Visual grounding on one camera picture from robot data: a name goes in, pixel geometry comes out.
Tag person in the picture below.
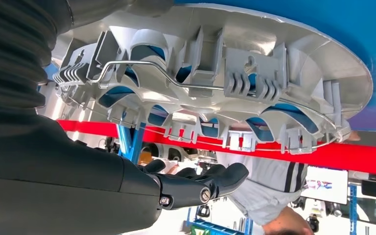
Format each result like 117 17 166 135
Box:
215 129 362 235

